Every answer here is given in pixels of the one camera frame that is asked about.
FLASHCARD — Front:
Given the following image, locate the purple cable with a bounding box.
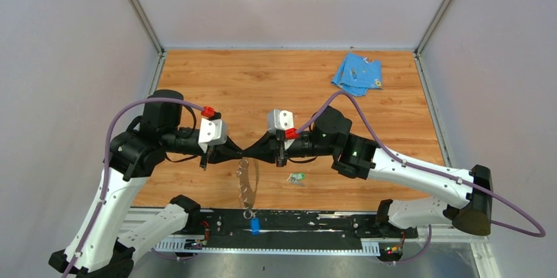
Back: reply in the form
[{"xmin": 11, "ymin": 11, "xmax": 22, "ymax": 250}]
[
  {"xmin": 284, "ymin": 89, "xmax": 546, "ymax": 239},
  {"xmin": 60, "ymin": 97, "xmax": 219, "ymax": 278}
]

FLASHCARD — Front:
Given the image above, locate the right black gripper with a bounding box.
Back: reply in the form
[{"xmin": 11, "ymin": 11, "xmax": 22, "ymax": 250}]
[{"xmin": 240, "ymin": 131, "xmax": 336, "ymax": 168}]

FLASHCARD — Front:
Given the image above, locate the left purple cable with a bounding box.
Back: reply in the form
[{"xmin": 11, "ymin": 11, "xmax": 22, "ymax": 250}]
[{"xmin": 60, "ymin": 97, "xmax": 219, "ymax": 278}]

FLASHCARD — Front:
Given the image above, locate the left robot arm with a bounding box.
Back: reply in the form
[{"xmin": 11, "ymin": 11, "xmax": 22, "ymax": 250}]
[{"xmin": 49, "ymin": 89, "xmax": 242, "ymax": 277}]

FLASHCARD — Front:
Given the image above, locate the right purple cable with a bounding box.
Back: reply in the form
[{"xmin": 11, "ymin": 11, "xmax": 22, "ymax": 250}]
[{"xmin": 284, "ymin": 89, "xmax": 546, "ymax": 239}]

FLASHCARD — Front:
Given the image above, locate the key with blue tag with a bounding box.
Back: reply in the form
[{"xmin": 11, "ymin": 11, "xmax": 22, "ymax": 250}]
[{"xmin": 250, "ymin": 218, "xmax": 261, "ymax": 235}]

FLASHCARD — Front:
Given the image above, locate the white slotted cable duct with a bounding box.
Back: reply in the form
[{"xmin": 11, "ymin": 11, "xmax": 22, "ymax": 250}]
[{"xmin": 106, "ymin": 239, "xmax": 381, "ymax": 256}]

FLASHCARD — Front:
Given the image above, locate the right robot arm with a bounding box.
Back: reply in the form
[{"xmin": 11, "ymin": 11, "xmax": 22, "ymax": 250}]
[{"xmin": 242, "ymin": 106, "xmax": 492, "ymax": 237}]

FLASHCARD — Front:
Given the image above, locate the key with green tag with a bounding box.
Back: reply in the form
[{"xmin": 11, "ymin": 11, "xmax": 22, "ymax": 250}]
[{"xmin": 287, "ymin": 173, "xmax": 305, "ymax": 187}]

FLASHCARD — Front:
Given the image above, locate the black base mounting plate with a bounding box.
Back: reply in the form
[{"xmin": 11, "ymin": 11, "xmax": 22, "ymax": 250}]
[{"xmin": 158, "ymin": 208, "xmax": 420, "ymax": 251}]

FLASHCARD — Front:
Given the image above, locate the folded blue cloth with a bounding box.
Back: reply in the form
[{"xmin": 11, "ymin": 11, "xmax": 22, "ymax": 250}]
[{"xmin": 331, "ymin": 53, "xmax": 384, "ymax": 97}]

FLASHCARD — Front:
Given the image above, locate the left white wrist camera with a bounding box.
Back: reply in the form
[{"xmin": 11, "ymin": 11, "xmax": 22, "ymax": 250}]
[{"xmin": 198, "ymin": 119, "xmax": 228, "ymax": 153}]

